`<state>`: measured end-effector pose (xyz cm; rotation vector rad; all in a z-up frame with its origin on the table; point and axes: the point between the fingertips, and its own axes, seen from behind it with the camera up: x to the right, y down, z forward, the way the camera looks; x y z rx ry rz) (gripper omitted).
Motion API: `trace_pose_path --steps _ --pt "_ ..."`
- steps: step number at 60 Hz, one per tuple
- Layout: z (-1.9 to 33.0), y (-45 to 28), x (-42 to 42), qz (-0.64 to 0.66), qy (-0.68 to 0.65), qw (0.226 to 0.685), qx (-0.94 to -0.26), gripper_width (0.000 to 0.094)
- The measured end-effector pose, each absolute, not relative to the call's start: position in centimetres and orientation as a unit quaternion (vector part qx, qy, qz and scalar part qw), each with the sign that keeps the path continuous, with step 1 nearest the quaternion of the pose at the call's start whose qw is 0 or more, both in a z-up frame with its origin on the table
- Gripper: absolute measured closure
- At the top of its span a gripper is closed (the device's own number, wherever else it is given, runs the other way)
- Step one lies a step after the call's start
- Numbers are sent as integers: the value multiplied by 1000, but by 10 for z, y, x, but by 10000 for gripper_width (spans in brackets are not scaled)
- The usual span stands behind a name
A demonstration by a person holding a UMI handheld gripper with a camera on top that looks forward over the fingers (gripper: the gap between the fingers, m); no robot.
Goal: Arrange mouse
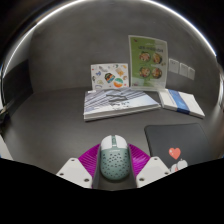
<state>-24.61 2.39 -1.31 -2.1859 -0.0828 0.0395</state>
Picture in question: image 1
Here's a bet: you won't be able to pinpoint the white and green perforated mouse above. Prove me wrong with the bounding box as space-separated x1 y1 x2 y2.
99 134 132 182

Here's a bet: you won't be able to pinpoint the white wall sockets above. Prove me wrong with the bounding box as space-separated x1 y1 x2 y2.
168 58 196 81

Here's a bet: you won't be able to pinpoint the grey striped book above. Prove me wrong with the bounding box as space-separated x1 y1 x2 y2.
83 87 162 122

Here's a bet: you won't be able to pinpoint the green food menu stand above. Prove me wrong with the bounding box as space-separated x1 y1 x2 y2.
128 34 169 92

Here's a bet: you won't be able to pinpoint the white card with colourful stickers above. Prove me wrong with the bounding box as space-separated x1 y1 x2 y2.
90 62 130 91

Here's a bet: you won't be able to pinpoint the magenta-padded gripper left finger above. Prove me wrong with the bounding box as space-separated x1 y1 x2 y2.
55 143 103 190

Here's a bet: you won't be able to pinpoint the white book with blue band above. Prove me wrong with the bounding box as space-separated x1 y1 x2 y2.
158 88 206 120

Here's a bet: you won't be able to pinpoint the dark mouse pad with heart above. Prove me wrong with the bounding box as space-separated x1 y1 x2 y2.
144 122 215 175

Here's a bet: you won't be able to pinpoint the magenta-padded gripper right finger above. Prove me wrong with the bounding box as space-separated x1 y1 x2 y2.
128 143 172 189

